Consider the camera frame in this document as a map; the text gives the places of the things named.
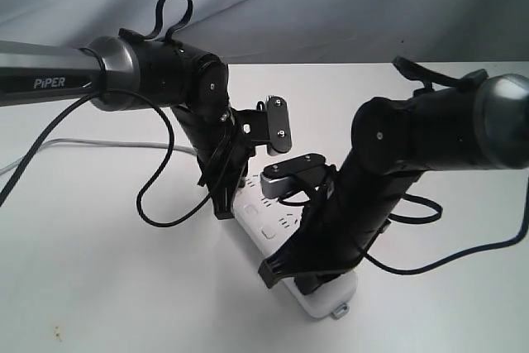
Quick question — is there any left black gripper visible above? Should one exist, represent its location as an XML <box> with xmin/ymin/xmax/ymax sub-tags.
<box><xmin>193</xmin><ymin>121</ymin><xmax>253</xmax><ymax>220</ymax></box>

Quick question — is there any white five-outlet power strip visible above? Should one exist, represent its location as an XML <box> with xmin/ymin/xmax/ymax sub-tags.
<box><xmin>232</xmin><ymin>174</ymin><xmax>357</xmax><ymax>319</ymax></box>

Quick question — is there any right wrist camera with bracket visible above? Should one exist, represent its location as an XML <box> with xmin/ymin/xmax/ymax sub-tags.
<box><xmin>260</xmin><ymin>153</ymin><xmax>335</xmax><ymax>207</ymax></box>

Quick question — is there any grey backdrop cloth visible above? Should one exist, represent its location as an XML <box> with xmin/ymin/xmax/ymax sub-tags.
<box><xmin>1</xmin><ymin>0</ymin><xmax>528</xmax><ymax>64</ymax></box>

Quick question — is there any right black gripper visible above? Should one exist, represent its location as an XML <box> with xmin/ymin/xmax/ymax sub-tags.
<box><xmin>258</xmin><ymin>189</ymin><xmax>397</xmax><ymax>296</ymax></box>

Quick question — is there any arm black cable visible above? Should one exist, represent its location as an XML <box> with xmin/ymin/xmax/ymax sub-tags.
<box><xmin>284</xmin><ymin>55</ymin><xmax>529</xmax><ymax>278</ymax></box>
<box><xmin>0</xmin><ymin>0</ymin><xmax>253</xmax><ymax>228</ymax></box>

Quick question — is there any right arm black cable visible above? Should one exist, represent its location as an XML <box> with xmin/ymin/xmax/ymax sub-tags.
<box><xmin>284</xmin><ymin>55</ymin><xmax>529</xmax><ymax>278</ymax></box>

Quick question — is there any grey power cable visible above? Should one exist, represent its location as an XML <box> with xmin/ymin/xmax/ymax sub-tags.
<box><xmin>0</xmin><ymin>137</ymin><xmax>199</xmax><ymax>176</ymax></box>

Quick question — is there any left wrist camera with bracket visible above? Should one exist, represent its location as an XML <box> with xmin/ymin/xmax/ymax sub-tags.
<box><xmin>236</xmin><ymin>96</ymin><xmax>292</xmax><ymax>156</ymax></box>

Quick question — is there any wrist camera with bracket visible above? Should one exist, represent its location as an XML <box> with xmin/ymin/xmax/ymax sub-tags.
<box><xmin>260</xmin><ymin>153</ymin><xmax>335</xmax><ymax>207</ymax></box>
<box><xmin>236</xmin><ymin>96</ymin><xmax>292</xmax><ymax>156</ymax></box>

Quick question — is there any right black Piper robot arm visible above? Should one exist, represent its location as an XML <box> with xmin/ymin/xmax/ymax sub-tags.
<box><xmin>258</xmin><ymin>70</ymin><xmax>528</xmax><ymax>295</ymax></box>

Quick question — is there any left black Piper robot arm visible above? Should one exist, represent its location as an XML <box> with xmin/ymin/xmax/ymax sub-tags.
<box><xmin>1</xmin><ymin>34</ymin><xmax>250</xmax><ymax>220</ymax></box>

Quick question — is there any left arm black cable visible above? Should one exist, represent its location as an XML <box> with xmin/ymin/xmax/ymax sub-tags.
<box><xmin>0</xmin><ymin>0</ymin><xmax>253</xmax><ymax>228</ymax></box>

